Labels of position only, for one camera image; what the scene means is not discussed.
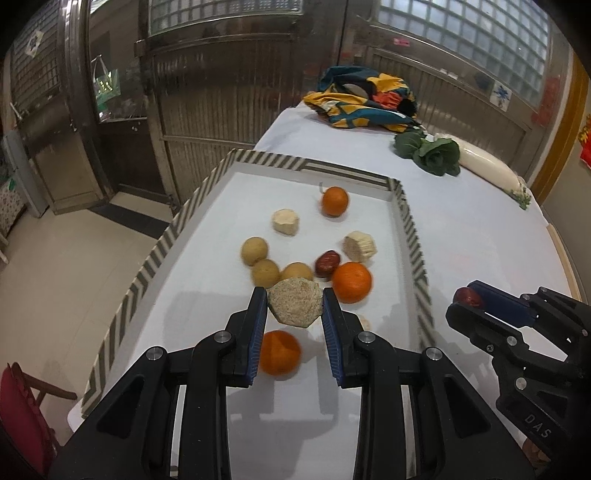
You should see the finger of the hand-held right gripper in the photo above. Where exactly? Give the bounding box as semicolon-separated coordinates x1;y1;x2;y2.
446;302;583;380
467;280;591;361

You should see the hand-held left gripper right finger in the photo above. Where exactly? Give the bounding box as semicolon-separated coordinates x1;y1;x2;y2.
322;288;536;480

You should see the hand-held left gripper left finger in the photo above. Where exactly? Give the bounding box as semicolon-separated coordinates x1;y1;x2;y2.
48;286;269;480

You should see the orange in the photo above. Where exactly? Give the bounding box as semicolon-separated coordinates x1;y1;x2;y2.
331;261;373;304
259;330;302;377
321;186;350;218

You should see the red jujube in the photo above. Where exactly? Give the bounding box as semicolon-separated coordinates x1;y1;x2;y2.
452;286;485;310
315;250;341;280

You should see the large cream sugarcane chunk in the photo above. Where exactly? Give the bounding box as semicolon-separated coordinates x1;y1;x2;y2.
268;278;324;328

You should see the brown round longan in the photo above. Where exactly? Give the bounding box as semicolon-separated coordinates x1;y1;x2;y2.
251;259;281;288
241;237;269;267
281;262;315;282

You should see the striped-rim white tray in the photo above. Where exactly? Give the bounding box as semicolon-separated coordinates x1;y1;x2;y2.
81;148;437;478

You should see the person's right hand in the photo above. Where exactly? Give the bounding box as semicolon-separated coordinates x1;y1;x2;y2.
522;438;552;467

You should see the white tablecloth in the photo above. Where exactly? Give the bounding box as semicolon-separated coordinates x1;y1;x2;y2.
67;100;583;480

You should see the white daikon radish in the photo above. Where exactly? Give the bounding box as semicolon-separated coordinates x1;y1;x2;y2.
434;132;533;209

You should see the green bok choy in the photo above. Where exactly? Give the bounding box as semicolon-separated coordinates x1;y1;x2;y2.
393;132;461;177

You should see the red window decoration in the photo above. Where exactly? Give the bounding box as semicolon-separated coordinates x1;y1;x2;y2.
531;76;561;127

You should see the blue and white sticker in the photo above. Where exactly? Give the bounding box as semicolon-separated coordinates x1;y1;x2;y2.
491;80;513;110

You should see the colourful patterned cloth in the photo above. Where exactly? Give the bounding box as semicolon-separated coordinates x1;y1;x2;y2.
302;66;419;131

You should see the red chair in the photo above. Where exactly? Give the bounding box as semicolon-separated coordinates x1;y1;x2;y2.
0;362;78;476

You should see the white appliance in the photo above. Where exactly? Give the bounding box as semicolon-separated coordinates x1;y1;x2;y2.
1;130;49;219

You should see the red wall poster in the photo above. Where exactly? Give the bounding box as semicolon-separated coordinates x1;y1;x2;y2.
577;115;591;168

